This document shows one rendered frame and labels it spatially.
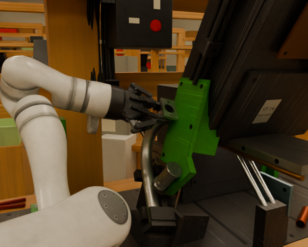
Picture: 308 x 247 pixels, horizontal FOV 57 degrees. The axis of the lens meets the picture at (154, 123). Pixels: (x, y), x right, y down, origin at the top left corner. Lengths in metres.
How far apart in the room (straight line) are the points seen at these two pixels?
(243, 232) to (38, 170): 0.51
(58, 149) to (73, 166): 0.45
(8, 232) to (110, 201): 0.15
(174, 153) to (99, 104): 0.21
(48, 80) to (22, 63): 0.05
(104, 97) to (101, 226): 0.30
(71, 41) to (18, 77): 0.35
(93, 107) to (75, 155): 0.36
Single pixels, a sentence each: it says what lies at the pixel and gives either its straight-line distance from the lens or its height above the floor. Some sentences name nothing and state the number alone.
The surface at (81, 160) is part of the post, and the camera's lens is 0.94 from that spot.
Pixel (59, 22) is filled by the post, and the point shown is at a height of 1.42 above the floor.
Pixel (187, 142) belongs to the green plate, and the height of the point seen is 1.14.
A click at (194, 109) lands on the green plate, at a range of 0.62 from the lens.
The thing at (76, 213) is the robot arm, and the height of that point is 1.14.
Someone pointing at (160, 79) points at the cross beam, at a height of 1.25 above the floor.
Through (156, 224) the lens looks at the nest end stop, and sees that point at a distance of 0.64.
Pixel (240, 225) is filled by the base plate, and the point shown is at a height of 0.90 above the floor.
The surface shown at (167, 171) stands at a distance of 0.60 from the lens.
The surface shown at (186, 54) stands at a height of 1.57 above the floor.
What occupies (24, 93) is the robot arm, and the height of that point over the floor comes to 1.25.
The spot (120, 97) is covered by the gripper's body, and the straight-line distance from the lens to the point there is 0.61.
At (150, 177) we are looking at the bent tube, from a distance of 0.70.
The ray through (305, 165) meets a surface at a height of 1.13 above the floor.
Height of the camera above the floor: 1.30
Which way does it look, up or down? 12 degrees down
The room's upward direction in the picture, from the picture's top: straight up
